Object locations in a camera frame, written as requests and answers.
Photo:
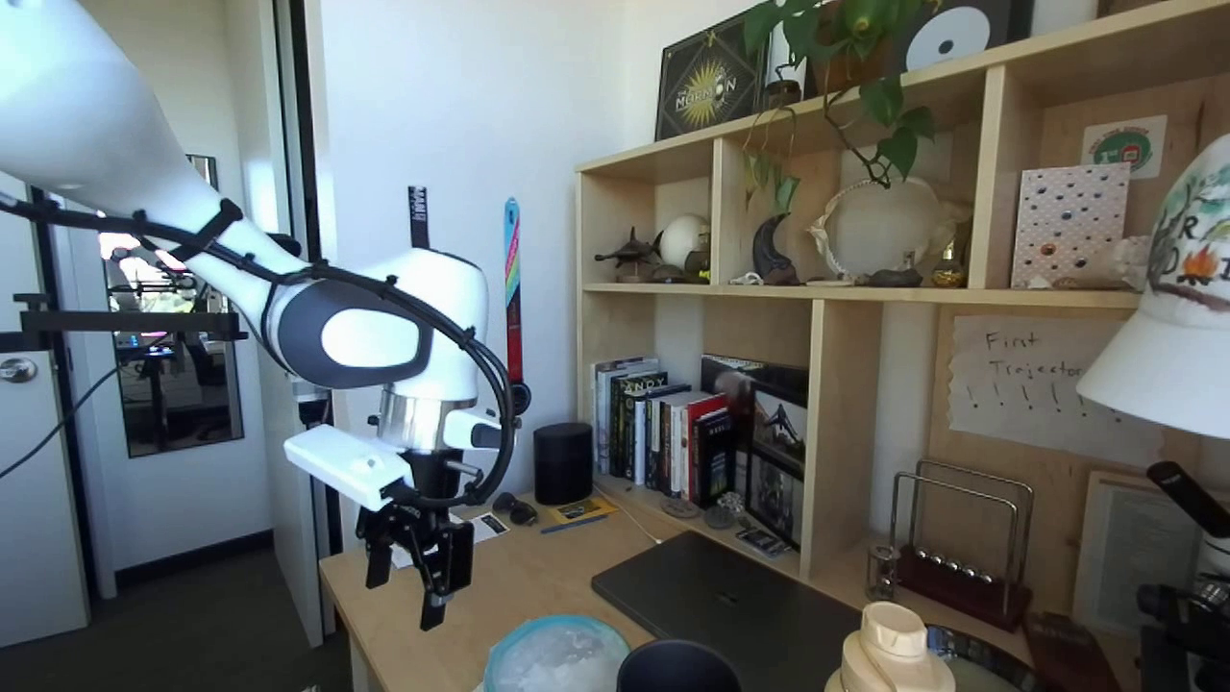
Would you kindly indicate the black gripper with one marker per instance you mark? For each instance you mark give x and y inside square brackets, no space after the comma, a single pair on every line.
[434,492]

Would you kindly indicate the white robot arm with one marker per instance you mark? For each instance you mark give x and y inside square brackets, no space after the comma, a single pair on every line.
[101,118]

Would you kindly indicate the black mug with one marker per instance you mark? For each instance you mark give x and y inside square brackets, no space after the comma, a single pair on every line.
[678,671]

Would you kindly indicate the pale blue round plate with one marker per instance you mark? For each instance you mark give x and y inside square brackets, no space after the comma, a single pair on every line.
[554,653]

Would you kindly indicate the yellow calculator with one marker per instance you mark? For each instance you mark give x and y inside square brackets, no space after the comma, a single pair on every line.
[578,512]

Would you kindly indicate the black cylinder speaker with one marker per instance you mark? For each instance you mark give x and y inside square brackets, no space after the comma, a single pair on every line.
[562,461]

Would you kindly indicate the grey book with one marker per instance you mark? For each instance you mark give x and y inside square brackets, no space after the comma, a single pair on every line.
[600,417]

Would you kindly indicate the white door with window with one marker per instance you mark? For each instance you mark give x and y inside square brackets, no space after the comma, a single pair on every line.
[168,485]

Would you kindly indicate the dark green book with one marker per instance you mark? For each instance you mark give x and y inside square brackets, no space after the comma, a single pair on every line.
[630,429]

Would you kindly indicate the white book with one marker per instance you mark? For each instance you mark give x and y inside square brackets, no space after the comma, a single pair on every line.
[666,444]

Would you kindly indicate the black closed laptop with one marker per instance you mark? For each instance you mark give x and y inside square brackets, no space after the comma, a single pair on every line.
[732,608]

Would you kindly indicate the black book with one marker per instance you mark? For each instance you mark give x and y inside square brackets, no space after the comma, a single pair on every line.
[717,458]

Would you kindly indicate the black upright pole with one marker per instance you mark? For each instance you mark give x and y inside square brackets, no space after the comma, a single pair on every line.
[417,216]

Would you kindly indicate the black framed photo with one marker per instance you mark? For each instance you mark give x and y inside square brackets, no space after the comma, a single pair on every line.
[780,461]

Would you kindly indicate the black clamp bar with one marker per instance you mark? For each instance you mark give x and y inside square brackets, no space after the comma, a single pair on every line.
[116,325]

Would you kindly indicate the dark shark figurine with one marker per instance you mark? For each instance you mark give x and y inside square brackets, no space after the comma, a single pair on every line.
[631,253]

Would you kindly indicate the white sphere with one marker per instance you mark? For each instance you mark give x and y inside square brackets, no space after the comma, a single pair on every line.
[685,238]

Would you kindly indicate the wooden bookshelf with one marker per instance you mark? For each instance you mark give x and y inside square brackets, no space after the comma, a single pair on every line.
[839,385]

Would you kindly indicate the small hourglass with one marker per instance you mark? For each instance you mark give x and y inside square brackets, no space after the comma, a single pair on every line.
[883,566]

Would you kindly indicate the dark crescent sculpture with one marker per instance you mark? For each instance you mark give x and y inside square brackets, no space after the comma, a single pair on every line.
[772,252]

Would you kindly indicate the newton cradle toy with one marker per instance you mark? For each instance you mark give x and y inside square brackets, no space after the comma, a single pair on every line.
[963,561]

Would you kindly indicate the dark framed yellow artwork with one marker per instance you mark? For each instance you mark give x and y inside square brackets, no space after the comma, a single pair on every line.
[707,79]

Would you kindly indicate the white jaw bone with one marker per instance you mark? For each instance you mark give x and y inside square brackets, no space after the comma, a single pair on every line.
[887,232]

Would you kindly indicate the small brass ornament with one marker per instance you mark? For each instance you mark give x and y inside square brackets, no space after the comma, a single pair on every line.
[947,262]

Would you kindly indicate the handwritten paper note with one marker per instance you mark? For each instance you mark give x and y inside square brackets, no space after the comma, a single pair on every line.
[1041,385]

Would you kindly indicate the dark red book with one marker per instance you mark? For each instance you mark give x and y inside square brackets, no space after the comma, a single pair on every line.
[1065,653]

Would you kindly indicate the brown plant pot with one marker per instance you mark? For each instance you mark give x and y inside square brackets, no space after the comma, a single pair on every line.
[849,66]

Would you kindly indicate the green trailing plant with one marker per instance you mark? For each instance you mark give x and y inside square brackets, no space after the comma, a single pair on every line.
[887,98]

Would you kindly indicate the light framed picture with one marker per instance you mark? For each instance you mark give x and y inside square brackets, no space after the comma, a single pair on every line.
[1128,551]

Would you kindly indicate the white dotted card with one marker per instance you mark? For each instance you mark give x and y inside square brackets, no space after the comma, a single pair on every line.
[1070,224]

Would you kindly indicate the black picture with white disc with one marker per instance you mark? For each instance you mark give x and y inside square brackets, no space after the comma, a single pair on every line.
[963,30]

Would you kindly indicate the black microscope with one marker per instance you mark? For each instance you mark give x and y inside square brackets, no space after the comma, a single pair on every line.
[1195,615]

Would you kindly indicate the white painted lamp shade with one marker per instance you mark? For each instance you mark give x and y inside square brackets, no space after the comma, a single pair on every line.
[1174,348]

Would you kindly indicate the green drawing card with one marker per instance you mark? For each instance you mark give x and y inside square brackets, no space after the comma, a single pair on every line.
[1123,143]

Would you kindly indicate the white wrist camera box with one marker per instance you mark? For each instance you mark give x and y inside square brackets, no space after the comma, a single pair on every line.
[347,461]

